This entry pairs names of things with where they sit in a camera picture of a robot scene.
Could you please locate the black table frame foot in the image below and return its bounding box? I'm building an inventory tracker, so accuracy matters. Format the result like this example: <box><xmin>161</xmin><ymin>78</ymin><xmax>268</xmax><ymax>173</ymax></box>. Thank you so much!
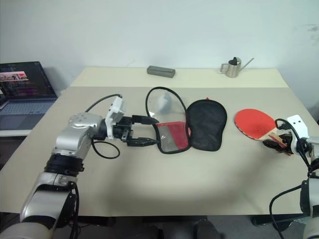
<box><xmin>251</xmin><ymin>213</ymin><xmax>306</xmax><ymax>227</ymax></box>

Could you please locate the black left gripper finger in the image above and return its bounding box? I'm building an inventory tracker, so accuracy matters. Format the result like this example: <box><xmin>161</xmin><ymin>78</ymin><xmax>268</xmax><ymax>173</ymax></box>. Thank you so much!
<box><xmin>127</xmin><ymin>137</ymin><xmax>158</xmax><ymax>148</ymax></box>
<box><xmin>132</xmin><ymin>115</ymin><xmax>160</xmax><ymax>125</ymax></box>

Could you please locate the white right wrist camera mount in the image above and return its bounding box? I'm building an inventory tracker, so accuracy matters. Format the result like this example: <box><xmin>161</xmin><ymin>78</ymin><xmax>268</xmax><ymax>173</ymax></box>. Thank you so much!
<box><xmin>286</xmin><ymin>114</ymin><xmax>309</xmax><ymax>155</ymax></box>

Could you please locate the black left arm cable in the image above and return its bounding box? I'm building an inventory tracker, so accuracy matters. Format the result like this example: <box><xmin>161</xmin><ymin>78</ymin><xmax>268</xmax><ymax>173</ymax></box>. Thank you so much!
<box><xmin>84</xmin><ymin>93</ymin><xmax>123</xmax><ymax>159</ymax></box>

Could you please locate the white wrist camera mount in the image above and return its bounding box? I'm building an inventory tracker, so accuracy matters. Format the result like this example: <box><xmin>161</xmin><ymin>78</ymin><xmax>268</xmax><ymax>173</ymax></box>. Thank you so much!
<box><xmin>104</xmin><ymin>96</ymin><xmax>128</xmax><ymax>139</ymax></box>
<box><xmin>286</xmin><ymin>114</ymin><xmax>309</xmax><ymax>155</ymax></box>

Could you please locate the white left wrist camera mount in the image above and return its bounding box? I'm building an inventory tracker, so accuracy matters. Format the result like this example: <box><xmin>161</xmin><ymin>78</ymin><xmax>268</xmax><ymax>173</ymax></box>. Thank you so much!
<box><xmin>104</xmin><ymin>96</ymin><xmax>128</xmax><ymax>139</ymax></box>

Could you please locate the open grey laptop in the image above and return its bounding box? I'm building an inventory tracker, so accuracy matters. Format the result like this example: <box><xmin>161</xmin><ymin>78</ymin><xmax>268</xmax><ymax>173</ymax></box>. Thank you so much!
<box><xmin>0</xmin><ymin>61</ymin><xmax>58</xmax><ymax>124</ymax></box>

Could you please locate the red table tennis paddle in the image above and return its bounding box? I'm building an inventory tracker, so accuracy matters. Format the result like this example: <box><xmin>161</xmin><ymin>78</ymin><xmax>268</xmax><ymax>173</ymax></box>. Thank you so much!
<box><xmin>234</xmin><ymin>108</ymin><xmax>295</xmax><ymax>157</ymax></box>

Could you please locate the grey oblong case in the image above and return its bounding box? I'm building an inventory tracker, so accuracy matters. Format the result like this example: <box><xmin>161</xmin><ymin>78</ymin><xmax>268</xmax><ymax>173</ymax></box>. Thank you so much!
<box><xmin>147</xmin><ymin>65</ymin><xmax>176</xmax><ymax>79</ymax></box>

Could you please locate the black and red paddle case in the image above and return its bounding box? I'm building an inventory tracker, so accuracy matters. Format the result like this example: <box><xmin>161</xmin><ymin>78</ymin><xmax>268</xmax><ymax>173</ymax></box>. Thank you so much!
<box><xmin>145</xmin><ymin>86</ymin><xmax>228</xmax><ymax>154</ymax></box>

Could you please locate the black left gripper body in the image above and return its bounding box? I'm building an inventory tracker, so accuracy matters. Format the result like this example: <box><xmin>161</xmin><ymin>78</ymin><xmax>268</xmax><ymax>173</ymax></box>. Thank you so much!
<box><xmin>113</xmin><ymin>115</ymin><xmax>137</xmax><ymax>148</ymax></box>

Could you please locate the small metal watering can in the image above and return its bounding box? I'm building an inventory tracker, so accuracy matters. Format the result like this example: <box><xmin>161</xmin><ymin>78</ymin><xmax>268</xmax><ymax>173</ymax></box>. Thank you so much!
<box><xmin>220</xmin><ymin>57</ymin><xmax>255</xmax><ymax>78</ymax></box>

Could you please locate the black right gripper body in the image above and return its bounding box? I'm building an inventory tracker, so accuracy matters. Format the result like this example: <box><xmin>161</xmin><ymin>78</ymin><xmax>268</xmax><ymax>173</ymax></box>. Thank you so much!
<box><xmin>281</xmin><ymin>131</ymin><xmax>296</xmax><ymax>155</ymax></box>

